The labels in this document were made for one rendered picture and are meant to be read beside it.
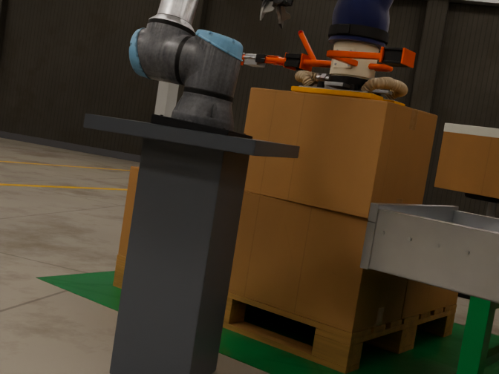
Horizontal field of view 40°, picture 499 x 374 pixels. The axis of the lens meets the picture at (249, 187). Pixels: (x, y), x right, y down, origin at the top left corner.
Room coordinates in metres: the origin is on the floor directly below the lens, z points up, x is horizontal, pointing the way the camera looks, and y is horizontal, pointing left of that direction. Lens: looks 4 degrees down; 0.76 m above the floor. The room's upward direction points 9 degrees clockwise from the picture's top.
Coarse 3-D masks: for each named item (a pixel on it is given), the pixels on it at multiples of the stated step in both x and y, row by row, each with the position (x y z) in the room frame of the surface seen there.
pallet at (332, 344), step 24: (120, 264) 3.03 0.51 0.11; (120, 288) 3.02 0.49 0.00; (240, 312) 2.70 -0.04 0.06; (288, 312) 2.49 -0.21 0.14; (432, 312) 2.93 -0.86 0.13; (264, 336) 2.56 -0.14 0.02; (336, 336) 2.37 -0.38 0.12; (360, 336) 2.39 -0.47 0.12; (384, 336) 2.72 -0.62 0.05; (408, 336) 2.74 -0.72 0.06; (312, 360) 2.42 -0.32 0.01; (336, 360) 2.36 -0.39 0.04
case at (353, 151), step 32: (256, 96) 2.68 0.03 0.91; (288, 96) 2.59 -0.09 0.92; (320, 96) 2.50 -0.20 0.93; (256, 128) 2.67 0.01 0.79; (288, 128) 2.57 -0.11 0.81; (320, 128) 2.48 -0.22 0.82; (352, 128) 2.40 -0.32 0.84; (384, 128) 2.33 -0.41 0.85; (416, 128) 2.51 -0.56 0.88; (256, 160) 2.65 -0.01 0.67; (288, 160) 2.56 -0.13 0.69; (320, 160) 2.47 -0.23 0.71; (352, 160) 2.39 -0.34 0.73; (384, 160) 2.36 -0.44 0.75; (416, 160) 2.55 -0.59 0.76; (256, 192) 2.63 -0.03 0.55; (288, 192) 2.54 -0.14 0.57; (320, 192) 2.46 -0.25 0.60; (352, 192) 2.37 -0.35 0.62; (384, 192) 2.39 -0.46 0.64; (416, 192) 2.58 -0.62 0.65
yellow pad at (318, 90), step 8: (296, 88) 2.62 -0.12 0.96; (304, 88) 2.60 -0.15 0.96; (312, 88) 2.58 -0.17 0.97; (320, 88) 2.56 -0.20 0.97; (328, 88) 2.56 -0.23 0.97; (352, 88) 2.52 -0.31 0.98; (352, 96) 2.48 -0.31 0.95; (360, 96) 2.46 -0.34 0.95; (368, 96) 2.44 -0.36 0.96; (376, 96) 2.47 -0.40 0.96
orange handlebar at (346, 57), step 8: (272, 56) 2.85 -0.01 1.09; (280, 56) 2.86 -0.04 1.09; (328, 56) 2.42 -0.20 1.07; (336, 56) 2.39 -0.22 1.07; (344, 56) 2.37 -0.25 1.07; (352, 56) 2.35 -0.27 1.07; (360, 56) 2.34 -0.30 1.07; (368, 56) 2.32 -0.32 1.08; (376, 56) 2.30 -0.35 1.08; (272, 64) 2.87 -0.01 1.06; (280, 64) 2.85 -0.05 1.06; (304, 64) 2.75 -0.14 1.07; (312, 64) 2.73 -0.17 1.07; (320, 64) 2.71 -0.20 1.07; (328, 64) 2.69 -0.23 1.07; (352, 64) 2.54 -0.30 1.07; (376, 64) 2.57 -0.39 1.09
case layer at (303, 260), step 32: (128, 192) 3.04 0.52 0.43; (128, 224) 3.03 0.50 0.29; (256, 224) 2.62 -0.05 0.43; (288, 224) 2.53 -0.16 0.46; (320, 224) 2.45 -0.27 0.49; (352, 224) 2.38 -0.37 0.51; (256, 256) 2.61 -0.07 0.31; (288, 256) 2.52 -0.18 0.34; (320, 256) 2.44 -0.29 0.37; (352, 256) 2.37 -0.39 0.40; (256, 288) 2.59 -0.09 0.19; (288, 288) 2.51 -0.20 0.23; (320, 288) 2.43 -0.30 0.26; (352, 288) 2.36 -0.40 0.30; (384, 288) 2.50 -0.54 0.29; (416, 288) 2.73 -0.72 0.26; (320, 320) 2.42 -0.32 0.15; (352, 320) 2.34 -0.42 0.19; (384, 320) 2.53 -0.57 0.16
